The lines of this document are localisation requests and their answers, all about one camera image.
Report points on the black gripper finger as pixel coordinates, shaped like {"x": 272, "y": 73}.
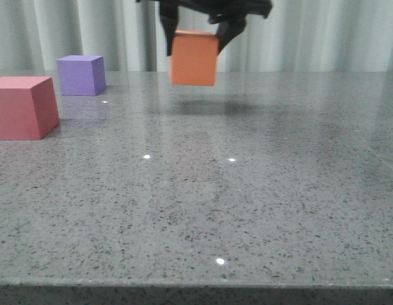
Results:
{"x": 229, "y": 27}
{"x": 169, "y": 17}

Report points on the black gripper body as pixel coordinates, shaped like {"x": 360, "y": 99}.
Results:
{"x": 223, "y": 9}

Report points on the orange foam cube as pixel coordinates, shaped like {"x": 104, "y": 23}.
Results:
{"x": 194, "y": 58}

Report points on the purple foam cube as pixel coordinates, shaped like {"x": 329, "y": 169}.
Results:
{"x": 81, "y": 75}

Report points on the pale green curtain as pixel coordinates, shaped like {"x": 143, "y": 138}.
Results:
{"x": 311, "y": 36}

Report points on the pink-red foam cube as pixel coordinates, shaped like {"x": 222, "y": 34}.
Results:
{"x": 28, "y": 107}

